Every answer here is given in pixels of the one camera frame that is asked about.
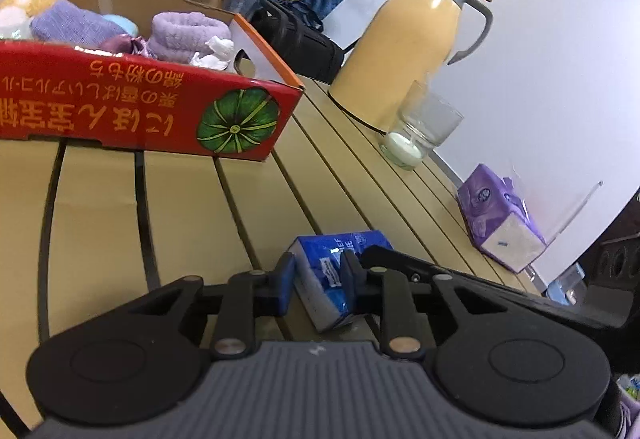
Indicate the black bag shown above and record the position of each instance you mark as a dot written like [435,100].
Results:
[305,44]

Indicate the yellow thermos jug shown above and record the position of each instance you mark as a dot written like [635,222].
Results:
[400,49]

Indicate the red cardboard box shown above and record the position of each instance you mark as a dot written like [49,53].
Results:
[125,104]

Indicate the pale blue plastic container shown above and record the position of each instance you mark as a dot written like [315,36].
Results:
[565,284]

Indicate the lavender fabric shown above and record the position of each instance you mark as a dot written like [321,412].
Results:
[630,404]

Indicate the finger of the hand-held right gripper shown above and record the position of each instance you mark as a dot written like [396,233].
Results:
[395,260]

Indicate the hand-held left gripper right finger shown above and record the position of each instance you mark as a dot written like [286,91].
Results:
[354,284]

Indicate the lavender terry headband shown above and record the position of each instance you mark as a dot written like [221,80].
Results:
[185,34]

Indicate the small white plush toy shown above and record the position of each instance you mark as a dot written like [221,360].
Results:
[215,54]

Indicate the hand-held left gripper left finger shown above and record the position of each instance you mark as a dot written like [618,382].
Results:
[285,284]

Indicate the yellow plush toy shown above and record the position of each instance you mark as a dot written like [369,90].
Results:
[30,1]

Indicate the lavender knit towel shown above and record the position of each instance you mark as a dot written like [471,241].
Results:
[72,24]

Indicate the glass candle jar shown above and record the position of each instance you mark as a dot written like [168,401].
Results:
[417,129]

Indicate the blue tissue packet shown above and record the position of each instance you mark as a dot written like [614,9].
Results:
[325,269]

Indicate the purple tissue pack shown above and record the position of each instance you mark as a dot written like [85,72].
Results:
[495,214]

